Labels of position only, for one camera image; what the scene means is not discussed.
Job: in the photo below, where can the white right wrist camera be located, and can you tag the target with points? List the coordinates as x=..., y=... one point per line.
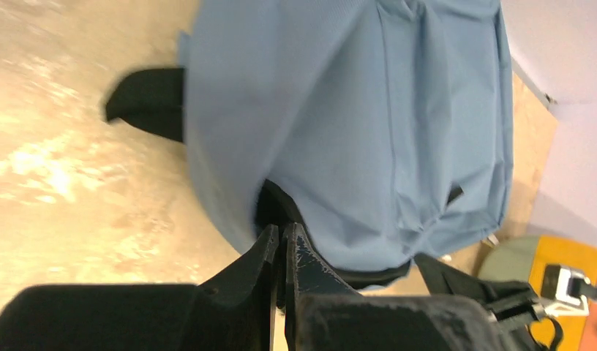
x=566, y=291

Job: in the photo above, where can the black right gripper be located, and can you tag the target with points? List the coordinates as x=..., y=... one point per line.
x=511, y=306

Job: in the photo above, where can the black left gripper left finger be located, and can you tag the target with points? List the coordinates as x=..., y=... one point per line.
x=233, y=310

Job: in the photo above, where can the cream cylinder with orange face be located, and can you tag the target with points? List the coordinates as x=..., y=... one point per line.
x=525, y=259

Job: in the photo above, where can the blue student backpack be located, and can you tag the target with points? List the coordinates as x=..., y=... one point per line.
x=384, y=127

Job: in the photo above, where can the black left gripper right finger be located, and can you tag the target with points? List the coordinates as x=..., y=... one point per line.
x=322, y=312

